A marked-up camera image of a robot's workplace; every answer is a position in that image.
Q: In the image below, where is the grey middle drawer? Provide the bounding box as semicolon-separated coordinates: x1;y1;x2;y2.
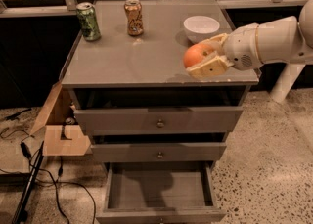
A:
91;133;226;162

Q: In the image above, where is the gold soda can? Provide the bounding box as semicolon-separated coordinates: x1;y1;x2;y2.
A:
124;0;144;36

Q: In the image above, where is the grey bottom drawer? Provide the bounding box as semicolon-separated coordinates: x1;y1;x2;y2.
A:
96;161;226;224

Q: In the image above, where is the green soda can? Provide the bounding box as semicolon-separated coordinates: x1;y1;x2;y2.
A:
76;2;101;41

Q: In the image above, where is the grey drawer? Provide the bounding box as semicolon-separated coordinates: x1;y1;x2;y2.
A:
96;161;226;224
91;133;226;162
69;88;248;136

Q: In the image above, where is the grey top drawer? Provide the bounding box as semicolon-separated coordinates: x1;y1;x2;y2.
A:
69;88;248;136

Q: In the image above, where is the white ceramic bowl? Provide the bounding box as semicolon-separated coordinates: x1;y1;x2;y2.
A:
183;16;220;43

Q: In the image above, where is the white diagonal post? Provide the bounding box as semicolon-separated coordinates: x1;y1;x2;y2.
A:
270;64;305;103

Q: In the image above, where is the open cardboard box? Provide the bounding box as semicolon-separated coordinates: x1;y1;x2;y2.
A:
30;81;90;156

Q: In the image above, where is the grey drawer cabinet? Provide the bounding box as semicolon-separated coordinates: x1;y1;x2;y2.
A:
59;0;263;170

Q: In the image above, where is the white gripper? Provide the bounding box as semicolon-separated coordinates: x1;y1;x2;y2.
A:
187;23;262;78

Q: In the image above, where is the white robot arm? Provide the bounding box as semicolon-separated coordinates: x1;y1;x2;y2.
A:
186;0;313;79

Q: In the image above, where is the black flat bar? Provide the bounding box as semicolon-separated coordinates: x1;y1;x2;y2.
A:
12;145;43;224

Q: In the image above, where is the black cable on floor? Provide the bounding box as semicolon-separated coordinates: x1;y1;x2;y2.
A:
0;126;98;224

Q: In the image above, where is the orange fruit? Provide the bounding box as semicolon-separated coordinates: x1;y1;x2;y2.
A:
183;43;214;68

